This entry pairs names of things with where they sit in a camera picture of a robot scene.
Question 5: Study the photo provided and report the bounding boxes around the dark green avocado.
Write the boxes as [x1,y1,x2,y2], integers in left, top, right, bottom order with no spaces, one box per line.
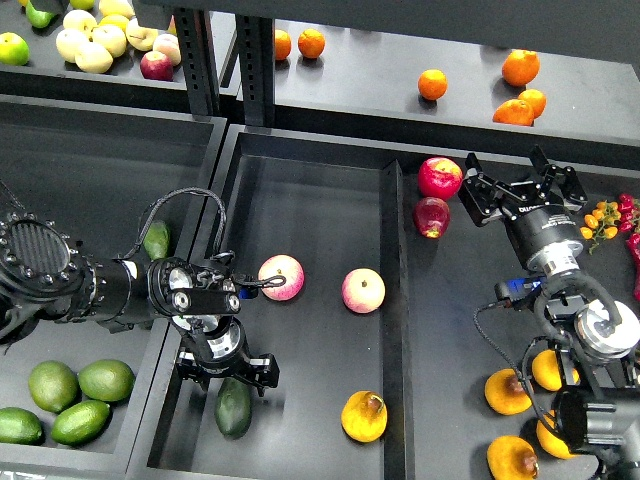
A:
[214,377,252,439]

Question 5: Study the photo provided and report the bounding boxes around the orange half hidden by post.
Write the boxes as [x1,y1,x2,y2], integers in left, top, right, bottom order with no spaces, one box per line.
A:
[274,29,292,62]

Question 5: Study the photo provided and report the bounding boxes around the dark avocado upper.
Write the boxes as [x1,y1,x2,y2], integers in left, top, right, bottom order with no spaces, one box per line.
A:
[142,220,170,261]

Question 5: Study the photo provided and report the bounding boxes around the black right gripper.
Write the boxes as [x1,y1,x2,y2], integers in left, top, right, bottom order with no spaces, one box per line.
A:
[458,145,588,270]

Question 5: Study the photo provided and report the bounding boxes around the pink apple right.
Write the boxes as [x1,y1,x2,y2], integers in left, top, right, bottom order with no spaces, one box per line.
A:
[341,268,386,314]

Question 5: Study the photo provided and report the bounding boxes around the pale pink peach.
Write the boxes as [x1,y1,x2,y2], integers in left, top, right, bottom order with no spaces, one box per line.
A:
[152,33,182,67]

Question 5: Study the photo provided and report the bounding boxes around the bright red apple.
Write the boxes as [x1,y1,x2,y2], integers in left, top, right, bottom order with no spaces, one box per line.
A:
[417,157,463,201]

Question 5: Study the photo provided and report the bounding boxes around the black shelf post right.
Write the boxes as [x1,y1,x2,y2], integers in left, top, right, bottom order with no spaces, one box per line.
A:
[235,14,275,127]

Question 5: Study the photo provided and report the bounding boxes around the front orange on shelf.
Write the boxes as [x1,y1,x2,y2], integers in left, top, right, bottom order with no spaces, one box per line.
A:
[492,99,535,126]

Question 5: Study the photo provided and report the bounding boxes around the light green mango upper right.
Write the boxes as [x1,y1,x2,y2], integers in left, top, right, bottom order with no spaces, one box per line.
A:
[78,359,135,403]

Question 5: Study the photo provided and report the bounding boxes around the orange cherry tomato bunch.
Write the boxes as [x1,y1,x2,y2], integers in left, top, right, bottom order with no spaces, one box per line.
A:
[580,201,621,254]

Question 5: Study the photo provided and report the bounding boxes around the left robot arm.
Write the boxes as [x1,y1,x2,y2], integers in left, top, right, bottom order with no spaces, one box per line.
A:
[1,186,286,394]

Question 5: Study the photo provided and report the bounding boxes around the large orange top right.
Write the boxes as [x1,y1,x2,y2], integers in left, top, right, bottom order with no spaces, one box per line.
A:
[502,49,540,87]

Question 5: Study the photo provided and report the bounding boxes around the black left tray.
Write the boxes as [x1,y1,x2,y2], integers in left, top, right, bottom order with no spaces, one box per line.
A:
[1,95,227,479]

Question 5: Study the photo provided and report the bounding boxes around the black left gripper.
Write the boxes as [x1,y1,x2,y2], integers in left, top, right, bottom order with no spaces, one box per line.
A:
[175,319,280,398]

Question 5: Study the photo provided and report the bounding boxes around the black shelf post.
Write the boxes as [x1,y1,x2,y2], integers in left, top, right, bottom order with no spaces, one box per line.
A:
[235,14,275,127]
[173,7,221,117]

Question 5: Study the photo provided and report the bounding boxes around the black tray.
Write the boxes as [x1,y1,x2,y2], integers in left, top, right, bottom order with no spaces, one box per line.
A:
[1,95,227,479]
[127,127,400,479]

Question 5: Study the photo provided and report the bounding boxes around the yellow pear bottom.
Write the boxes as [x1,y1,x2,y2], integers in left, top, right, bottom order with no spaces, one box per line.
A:
[486,436,539,480]

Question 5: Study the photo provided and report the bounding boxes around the black middle tray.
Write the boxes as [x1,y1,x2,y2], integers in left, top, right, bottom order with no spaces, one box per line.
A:
[127,127,400,479]

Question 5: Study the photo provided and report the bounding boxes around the orange behind front orange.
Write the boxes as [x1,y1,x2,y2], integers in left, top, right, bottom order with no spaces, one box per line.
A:
[518,89,547,119]

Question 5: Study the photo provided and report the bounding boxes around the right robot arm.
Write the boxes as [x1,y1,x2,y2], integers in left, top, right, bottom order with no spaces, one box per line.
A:
[458,148,639,479]

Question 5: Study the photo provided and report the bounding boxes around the black tray divider centre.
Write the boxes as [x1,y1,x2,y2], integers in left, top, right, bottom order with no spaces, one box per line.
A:
[380,161,415,479]

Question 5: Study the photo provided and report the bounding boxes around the light green mango upper left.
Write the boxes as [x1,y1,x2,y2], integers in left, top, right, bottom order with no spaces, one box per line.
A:
[28,360,79,413]

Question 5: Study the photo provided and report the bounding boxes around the black shelf post left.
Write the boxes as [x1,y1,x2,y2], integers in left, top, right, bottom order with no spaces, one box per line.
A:
[173,7,221,117]

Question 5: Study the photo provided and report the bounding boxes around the red chili peppers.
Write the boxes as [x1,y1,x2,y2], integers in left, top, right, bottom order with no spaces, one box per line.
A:
[618,193,640,301]

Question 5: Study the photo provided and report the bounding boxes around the orange centre shelf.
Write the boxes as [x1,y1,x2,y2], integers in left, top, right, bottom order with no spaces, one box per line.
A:
[417,69,448,101]

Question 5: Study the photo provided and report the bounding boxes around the pink apple left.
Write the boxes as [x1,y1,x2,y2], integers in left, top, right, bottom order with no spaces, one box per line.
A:
[258,254,305,301]

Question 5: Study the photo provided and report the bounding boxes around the red apple on shelf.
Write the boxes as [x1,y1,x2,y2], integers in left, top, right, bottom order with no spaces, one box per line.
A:
[140,50,174,82]

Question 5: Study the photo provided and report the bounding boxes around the dark red apple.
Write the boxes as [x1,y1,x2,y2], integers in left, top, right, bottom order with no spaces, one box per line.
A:
[413,197,450,239]

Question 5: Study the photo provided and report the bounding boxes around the pink apple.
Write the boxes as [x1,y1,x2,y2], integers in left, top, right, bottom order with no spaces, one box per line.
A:
[258,254,305,301]
[341,268,386,314]

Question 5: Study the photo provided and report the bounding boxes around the light green mango lower right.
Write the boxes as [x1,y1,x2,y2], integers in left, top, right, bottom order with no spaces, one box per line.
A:
[51,399,111,446]

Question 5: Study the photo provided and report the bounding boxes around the orange near post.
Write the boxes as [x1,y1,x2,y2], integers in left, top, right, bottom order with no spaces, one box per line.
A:
[297,28,326,60]

